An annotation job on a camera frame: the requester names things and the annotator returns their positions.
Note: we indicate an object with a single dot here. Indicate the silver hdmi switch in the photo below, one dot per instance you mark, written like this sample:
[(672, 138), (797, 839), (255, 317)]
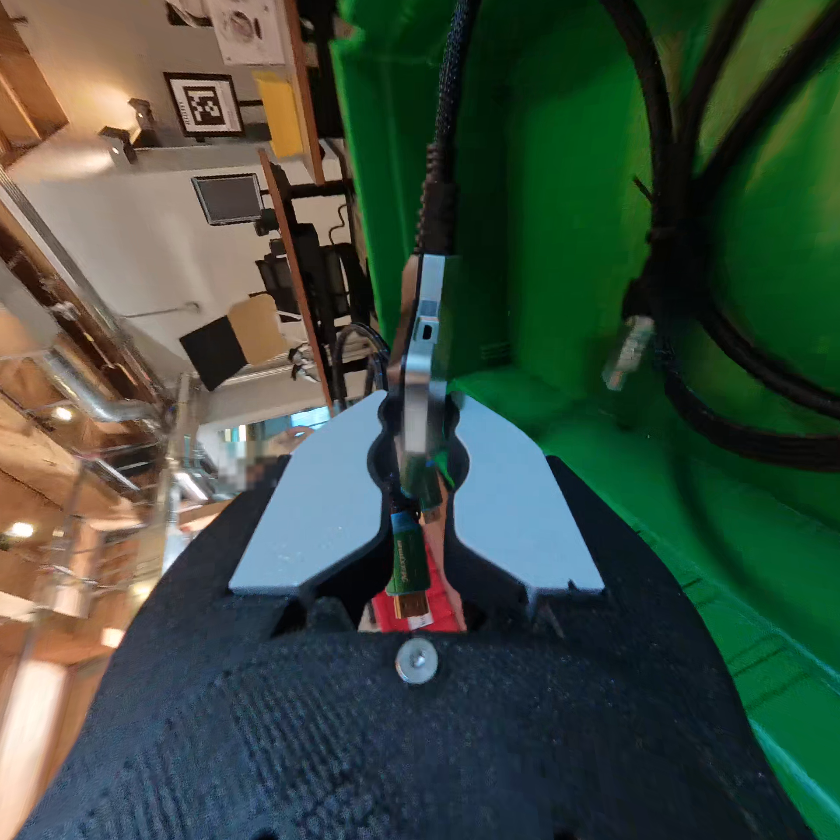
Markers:
[(433, 295)]

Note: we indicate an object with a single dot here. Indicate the white paper sheet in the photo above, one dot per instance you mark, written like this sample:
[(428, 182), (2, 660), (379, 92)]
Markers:
[(249, 29)]

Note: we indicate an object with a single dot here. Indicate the wooden side table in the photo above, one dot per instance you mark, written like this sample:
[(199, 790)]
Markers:
[(305, 98)]

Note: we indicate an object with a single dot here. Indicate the grey wall screen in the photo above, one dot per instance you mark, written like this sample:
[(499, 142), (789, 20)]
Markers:
[(228, 199)]

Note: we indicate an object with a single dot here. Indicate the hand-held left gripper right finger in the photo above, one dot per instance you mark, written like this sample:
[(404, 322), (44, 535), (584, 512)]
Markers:
[(518, 518)]

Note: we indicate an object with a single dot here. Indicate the printed tag sign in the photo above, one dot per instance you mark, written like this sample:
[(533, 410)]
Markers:
[(203, 105)]

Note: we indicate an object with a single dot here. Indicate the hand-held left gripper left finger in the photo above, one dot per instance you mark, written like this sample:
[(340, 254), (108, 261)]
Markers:
[(315, 518)]

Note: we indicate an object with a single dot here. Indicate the black office chair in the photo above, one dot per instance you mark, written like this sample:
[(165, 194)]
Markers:
[(308, 282)]

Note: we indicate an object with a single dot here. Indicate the silver ventilation duct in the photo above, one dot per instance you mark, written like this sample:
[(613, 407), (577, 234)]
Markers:
[(105, 394)]

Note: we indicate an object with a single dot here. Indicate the green plastic bin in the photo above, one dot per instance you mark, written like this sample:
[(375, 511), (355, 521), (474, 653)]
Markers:
[(558, 197)]

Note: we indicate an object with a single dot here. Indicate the wooden desk with black legs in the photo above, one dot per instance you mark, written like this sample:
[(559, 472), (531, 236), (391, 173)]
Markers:
[(295, 275)]

